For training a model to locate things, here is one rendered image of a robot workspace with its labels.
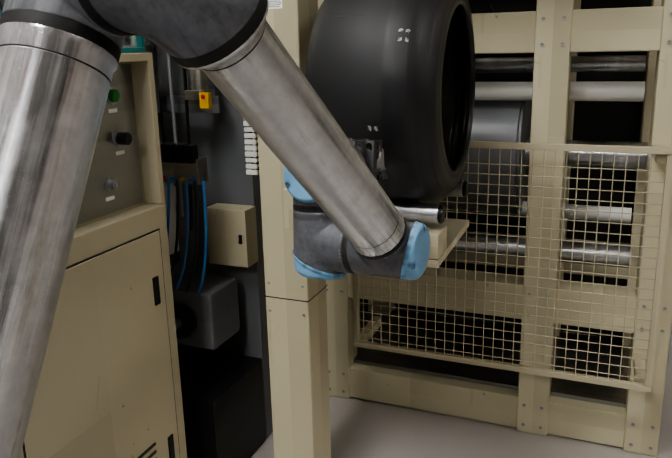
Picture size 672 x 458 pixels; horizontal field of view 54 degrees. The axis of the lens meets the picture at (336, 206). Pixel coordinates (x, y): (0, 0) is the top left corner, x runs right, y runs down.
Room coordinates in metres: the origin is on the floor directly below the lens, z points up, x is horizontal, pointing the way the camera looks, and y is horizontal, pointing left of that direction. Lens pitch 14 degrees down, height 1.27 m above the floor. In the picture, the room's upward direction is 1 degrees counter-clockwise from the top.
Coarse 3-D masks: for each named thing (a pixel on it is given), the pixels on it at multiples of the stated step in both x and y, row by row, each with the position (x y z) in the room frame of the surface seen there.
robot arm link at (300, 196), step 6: (288, 174) 1.04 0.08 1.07; (288, 180) 1.03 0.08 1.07; (294, 180) 1.03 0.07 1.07; (288, 186) 1.03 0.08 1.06; (294, 186) 1.03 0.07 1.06; (300, 186) 1.02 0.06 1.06; (294, 192) 1.03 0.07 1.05; (300, 192) 1.02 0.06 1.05; (306, 192) 1.02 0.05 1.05; (294, 198) 1.05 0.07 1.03; (300, 198) 1.02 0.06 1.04; (306, 198) 1.02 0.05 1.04; (312, 198) 1.01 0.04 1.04; (294, 204) 1.05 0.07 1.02; (300, 204) 1.03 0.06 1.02; (306, 204) 1.03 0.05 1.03; (312, 204) 1.02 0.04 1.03
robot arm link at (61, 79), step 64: (0, 0) 0.69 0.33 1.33; (64, 0) 0.64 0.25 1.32; (0, 64) 0.63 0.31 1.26; (64, 64) 0.63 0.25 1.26; (0, 128) 0.59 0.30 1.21; (64, 128) 0.61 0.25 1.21; (0, 192) 0.57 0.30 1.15; (64, 192) 0.60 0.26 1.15; (0, 256) 0.55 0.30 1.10; (64, 256) 0.60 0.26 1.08; (0, 320) 0.53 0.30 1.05; (0, 384) 0.52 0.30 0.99; (0, 448) 0.51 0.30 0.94
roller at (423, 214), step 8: (400, 208) 1.44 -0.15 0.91; (408, 208) 1.44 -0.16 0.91; (416, 208) 1.43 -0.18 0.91; (424, 208) 1.42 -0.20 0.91; (432, 208) 1.42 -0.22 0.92; (440, 208) 1.41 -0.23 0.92; (408, 216) 1.43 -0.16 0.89; (416, 216) 1.42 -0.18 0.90; (424, 216) 1.42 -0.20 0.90; (432, 216) 1.41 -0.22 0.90; (440, 216) 1.41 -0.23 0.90
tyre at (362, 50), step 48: (336, 0) 1.46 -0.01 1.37; (384, 0) 1.41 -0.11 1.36; (432, 0) 1.40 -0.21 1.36; (336, 48) 1.39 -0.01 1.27; (384, 48) 1.35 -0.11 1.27; (432, 48) 1.35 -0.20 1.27; (336, 96) 1.37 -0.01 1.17; (384, 96) 1.33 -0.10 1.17; (432, 96) 1.33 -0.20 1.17; (384, 144) 1.35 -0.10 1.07; (432, 144) 1.35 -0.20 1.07; (432, 192) 1.43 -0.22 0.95
